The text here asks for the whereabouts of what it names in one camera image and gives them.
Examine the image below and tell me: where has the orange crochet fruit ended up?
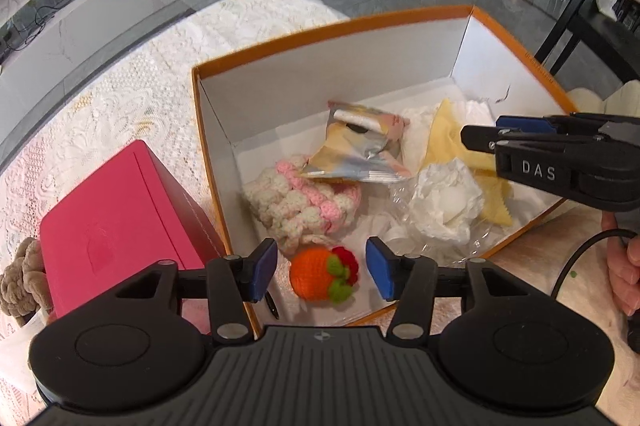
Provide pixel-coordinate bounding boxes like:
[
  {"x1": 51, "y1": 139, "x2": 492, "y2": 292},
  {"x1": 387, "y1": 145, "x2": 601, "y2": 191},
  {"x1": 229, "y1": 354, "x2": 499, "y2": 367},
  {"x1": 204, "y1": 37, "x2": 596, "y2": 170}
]
[{"x1": 289, "y1": 246, "x2": 360, "y2": 303}]

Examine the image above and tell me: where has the cream dotted cloth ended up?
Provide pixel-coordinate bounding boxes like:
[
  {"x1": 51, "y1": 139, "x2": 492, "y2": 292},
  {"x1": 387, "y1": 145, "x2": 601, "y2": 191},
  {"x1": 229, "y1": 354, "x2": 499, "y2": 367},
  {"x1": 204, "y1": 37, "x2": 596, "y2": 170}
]
[{"x1": 480, "y1": 201, "x2": 640, "y2": 426}]

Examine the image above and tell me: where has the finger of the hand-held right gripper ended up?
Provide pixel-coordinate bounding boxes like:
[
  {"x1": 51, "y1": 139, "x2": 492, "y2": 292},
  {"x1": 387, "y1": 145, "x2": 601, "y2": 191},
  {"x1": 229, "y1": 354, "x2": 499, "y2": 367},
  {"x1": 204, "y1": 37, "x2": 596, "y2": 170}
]
[
  {"x1": 460, "y1": 124, "x2": 608, "y2": 154},
  {"x1": 496, "y1": 112, "x2": 640, "y2": 138}
]

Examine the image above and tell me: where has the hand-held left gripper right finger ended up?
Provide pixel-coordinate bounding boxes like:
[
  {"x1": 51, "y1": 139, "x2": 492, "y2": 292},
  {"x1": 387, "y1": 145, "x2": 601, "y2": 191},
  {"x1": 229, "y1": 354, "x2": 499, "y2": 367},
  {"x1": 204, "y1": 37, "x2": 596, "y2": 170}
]
[{"x1": 365, "y1": 236, "x2": 556, "y2": 343}]

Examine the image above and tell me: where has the black chair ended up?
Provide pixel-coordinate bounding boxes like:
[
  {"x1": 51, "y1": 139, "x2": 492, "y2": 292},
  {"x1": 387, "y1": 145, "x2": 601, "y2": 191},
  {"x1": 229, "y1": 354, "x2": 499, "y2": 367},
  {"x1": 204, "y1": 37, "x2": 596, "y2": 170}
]
[{"x1": 532, "y1": 0, "x2": 640, "y2": 85}]

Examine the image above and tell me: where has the white marble television console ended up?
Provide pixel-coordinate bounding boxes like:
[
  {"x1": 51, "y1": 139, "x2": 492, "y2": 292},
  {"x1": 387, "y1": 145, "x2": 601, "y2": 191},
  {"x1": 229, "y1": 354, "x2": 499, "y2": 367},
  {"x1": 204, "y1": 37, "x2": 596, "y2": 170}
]
[{"x1": 0, "y1": 0, "x2": 227, "y2": 157}]

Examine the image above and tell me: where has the pink white crochet piece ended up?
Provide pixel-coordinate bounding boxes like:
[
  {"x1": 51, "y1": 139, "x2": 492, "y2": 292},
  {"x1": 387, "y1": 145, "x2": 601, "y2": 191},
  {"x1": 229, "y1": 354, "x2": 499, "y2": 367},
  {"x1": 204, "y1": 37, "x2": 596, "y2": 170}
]
[{"x1": 243, "y1": 156, "x2": 362, "y2": 255}]

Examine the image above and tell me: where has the white lace tablecloth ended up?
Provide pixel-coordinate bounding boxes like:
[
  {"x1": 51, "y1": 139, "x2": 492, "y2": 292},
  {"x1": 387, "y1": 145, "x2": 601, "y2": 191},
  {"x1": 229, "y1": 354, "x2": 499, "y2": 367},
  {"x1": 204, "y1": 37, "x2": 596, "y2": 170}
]
[{"x1": 0, "y1": 0, "x2": 351, "y2": 426}]

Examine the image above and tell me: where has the person's right hand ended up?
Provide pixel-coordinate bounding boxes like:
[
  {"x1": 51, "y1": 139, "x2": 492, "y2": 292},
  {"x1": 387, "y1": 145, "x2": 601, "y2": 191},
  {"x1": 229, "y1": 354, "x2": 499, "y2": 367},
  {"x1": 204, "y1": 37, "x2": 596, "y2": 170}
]
[{"x1": 601, "y1": 211, "x2": 640, "y2": 318}]

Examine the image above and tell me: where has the red cube box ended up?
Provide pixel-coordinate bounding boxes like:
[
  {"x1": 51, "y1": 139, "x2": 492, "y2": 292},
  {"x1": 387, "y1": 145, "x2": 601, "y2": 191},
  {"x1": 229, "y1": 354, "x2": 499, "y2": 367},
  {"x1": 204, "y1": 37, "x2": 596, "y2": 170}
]
[{"x1": 39, "y1": 140, "x2": 228, "y2": 337}]

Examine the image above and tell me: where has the orange cardboard box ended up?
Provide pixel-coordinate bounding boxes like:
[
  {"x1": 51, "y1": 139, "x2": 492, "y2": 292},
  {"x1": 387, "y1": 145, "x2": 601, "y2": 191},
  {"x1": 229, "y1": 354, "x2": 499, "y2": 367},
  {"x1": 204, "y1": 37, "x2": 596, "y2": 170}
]
[{"x1": 191, "y1": 4, "x2": 581, "y2": 339}]

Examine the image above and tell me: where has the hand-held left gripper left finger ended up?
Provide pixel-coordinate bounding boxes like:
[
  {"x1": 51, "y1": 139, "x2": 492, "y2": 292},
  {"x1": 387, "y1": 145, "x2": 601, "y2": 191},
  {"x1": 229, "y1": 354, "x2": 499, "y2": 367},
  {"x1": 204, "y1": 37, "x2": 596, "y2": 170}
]
[{"x1": 85, "y1": 237, "x2": 279, "y2": 346}]

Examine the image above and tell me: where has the yellow zigzag-edged cloth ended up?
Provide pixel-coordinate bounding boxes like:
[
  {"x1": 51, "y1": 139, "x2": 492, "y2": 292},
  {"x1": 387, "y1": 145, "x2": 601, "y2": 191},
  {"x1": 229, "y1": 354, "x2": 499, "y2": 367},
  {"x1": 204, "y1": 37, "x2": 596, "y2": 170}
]
[{"x1": 420, "y1": 98, "x2": 515, "y2": 227}]

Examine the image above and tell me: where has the foil snack packet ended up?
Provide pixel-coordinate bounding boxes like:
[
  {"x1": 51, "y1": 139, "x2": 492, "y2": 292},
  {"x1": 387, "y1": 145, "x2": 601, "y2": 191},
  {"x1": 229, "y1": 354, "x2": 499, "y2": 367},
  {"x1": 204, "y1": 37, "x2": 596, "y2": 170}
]
[{"x1": 298, "y1": 101, "x2": 413, "y2": 184}]

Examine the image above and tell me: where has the white flower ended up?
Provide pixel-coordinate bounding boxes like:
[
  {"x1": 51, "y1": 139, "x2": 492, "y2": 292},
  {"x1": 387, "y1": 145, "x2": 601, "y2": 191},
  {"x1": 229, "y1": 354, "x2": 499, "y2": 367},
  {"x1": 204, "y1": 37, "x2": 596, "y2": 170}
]
[{"x1": 390, "y1": 157, "x2": 488, "y2": 257}]

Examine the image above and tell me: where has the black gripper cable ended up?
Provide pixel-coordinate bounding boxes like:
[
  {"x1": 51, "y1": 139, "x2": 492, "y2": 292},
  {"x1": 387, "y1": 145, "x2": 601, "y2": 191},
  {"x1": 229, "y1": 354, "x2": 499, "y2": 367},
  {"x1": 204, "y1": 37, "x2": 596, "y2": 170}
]
[{"x1": 551, "y1": 228, "x2": 640, "y2": 299}]

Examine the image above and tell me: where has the cream fuzzy chair cushion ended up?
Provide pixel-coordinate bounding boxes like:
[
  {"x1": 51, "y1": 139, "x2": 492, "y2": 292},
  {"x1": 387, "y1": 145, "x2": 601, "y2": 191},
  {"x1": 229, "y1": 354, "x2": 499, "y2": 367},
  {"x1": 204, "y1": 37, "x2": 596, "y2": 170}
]
[{"x1": 567, "y1": 78, "x2": 640, "y2": 117}]

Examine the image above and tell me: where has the brown plush toy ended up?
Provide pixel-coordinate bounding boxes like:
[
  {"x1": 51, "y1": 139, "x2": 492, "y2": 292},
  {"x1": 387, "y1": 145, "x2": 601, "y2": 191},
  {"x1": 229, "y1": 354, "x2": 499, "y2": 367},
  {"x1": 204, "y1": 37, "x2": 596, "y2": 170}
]
[{"x1": 0, "y1": 238, "x2": 53, "y2": 318}]

